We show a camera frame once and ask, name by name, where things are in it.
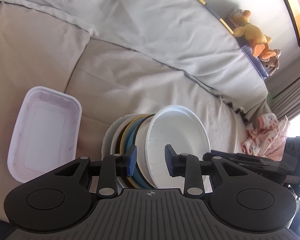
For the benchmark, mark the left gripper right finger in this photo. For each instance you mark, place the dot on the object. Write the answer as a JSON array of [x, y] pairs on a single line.
[[190, 168]]

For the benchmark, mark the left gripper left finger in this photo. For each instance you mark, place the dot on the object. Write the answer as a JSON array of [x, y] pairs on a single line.
[[111, 167]]

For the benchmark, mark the stainless steel bowl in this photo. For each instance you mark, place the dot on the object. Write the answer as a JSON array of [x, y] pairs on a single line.
[[121, 125]]

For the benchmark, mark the blue ceramic bowl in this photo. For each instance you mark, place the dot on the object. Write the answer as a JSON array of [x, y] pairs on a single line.
[[137, 179]]

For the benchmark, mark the white paper cup bowl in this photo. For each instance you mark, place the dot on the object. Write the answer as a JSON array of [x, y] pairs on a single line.
[[174, 125]]

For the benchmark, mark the white red plastic tray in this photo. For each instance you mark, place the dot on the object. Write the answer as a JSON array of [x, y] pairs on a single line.
[[45, 134]]

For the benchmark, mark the white bowl yellow rim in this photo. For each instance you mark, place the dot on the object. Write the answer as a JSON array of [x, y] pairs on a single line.
[[123, 151]]

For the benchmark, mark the pink patterned baby cloth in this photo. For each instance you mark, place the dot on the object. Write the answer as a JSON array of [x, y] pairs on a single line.
[[268, 138]]

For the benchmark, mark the grey curtain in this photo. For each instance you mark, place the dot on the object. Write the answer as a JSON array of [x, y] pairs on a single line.
[[287, 102]]

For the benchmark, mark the brown bunny plush toy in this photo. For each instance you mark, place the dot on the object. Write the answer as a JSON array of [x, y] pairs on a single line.
[[272, 64]]

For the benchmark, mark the beige sofa cover cloth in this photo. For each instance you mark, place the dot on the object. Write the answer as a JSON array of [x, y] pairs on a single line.
[[119, 57]]

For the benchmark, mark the yellow duck plush toy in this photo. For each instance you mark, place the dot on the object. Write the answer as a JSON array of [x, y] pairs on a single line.
[[257, 40]]

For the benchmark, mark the yellow black striped bar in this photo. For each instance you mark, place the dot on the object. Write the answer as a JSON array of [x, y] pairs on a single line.
[[216, 16]]

